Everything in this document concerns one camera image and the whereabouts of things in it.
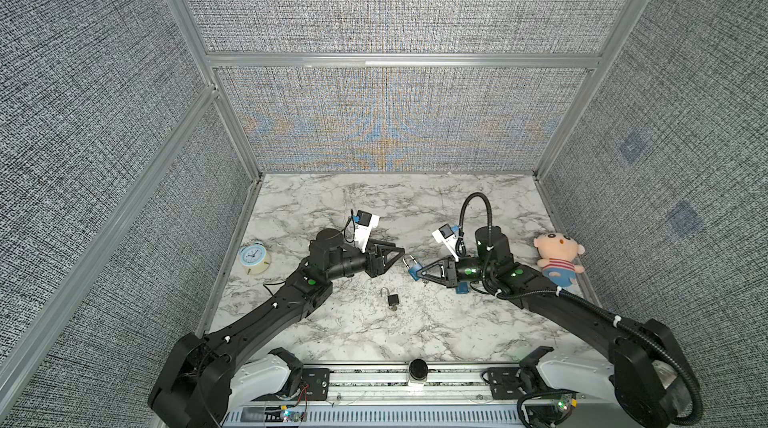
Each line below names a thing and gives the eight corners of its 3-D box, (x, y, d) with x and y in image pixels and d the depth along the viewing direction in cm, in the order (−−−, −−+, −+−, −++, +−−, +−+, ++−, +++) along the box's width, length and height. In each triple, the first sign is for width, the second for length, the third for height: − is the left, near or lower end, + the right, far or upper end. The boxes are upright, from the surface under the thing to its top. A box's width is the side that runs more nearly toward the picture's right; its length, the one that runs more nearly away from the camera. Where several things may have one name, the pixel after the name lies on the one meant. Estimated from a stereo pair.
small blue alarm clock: (251, 280, 93) (246, 273, 90) (240, 258, 98) (234, 250, 95) (276, 265, 97) (272, 258, 93) (263, 244, 102) (259, 237, 98)
